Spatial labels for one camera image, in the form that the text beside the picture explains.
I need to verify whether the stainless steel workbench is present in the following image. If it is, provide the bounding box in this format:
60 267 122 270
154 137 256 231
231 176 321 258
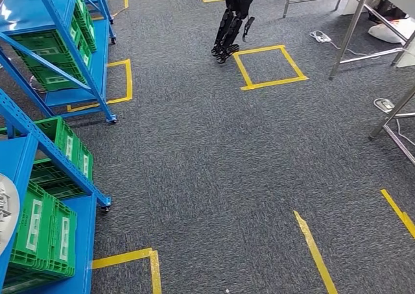
368 84 415 167

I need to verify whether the yellow floor tape outline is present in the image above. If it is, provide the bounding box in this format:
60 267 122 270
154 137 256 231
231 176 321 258
294 188 415 294
232 44 309 92

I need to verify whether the black humanoid robot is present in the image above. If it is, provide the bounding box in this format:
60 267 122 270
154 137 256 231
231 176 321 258
211 0 265 65

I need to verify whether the white power strip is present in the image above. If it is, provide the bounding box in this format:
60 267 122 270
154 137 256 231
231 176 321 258
309 31 332 43

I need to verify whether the white plastic bag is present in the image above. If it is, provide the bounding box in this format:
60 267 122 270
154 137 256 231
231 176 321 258
367 18 415 44

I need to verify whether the grey wheel hubcap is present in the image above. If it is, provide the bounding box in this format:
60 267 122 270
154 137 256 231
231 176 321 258
0 173 20 256

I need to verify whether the steel frame table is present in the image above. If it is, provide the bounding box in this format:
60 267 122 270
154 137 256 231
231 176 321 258
329 0 415 81
266 0 348 19

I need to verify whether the white cable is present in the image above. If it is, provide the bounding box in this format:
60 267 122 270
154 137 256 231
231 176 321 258
329 40 382 61
374 97 415 147

